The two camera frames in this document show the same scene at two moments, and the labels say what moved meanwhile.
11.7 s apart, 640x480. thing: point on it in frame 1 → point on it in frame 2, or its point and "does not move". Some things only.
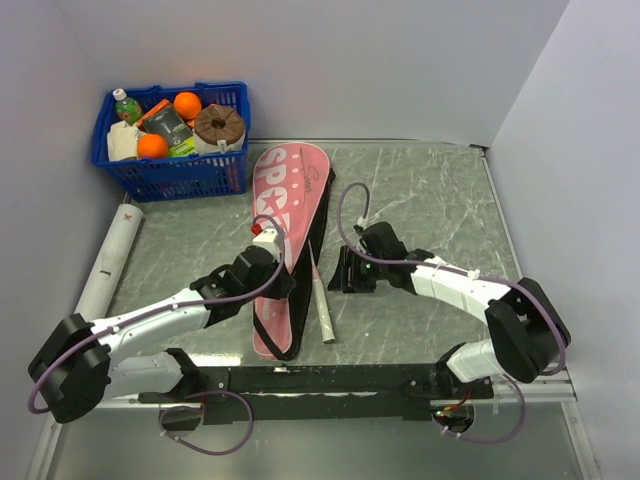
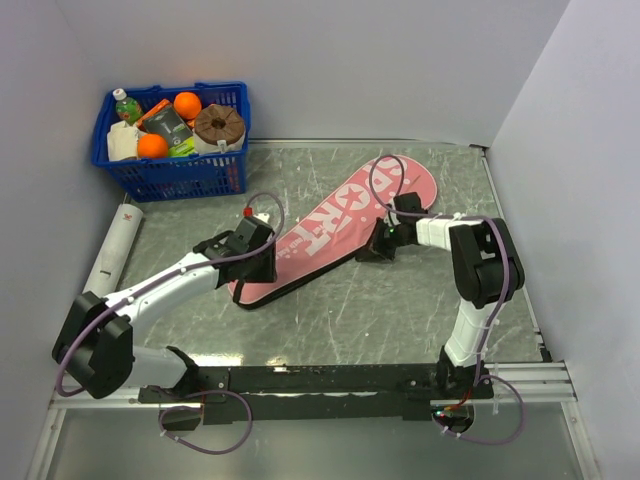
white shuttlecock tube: x=97 y=295 does not move
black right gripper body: x=367 y=274 → x=387 y=237
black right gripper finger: x=343 y=279 → x=369 y=254
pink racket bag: x=296 y=183 → x=331 y=237
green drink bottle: x=126 y=108 does not move
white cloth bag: x=122 y=141 does not move
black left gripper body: x=270 y=276 → x=261 y=269
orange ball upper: x=187 y=105 does not move
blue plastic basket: x=178 y=176 does not move
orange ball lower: x=152 y=145 does not move
